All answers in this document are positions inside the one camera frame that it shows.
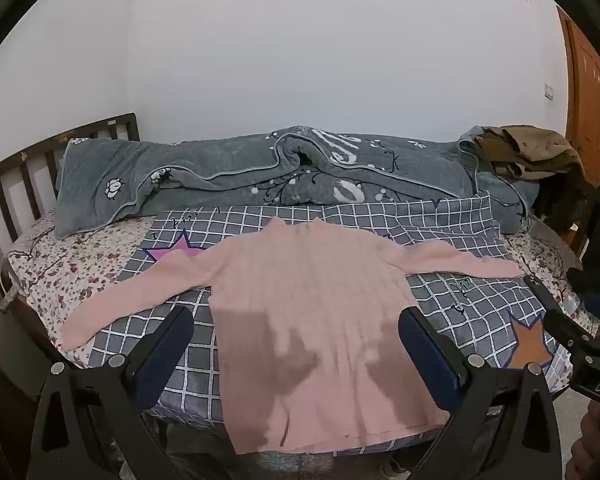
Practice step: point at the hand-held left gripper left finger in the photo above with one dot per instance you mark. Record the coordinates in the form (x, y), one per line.
(161, 359)

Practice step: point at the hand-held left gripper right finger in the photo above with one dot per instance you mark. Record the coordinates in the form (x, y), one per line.
(429, 356)

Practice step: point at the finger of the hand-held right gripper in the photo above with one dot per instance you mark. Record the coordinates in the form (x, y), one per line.
(597, 292)
(555, 312)

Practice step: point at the pink knit sweater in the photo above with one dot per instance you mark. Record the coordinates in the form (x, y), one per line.
(310, 310)

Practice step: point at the brown clothes pile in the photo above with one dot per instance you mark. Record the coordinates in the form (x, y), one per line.
(527, 152)

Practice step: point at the grey checked star blanket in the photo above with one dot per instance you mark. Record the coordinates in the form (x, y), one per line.
(472, 310)

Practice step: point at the dark chair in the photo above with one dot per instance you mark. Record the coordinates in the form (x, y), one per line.
(562, 207)

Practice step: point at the floral bedsheet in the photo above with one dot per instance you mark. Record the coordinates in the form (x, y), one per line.
(75, 270)

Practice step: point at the grey flower print quilt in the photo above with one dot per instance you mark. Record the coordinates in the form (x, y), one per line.
(220, 170)

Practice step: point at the wooden door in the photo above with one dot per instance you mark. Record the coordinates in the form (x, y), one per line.
(587, 90)

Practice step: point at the dark wooden headboard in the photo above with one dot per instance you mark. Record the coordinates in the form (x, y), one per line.
(25, 180)

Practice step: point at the wall switch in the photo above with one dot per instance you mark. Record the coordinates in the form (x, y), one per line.
(549, 90)

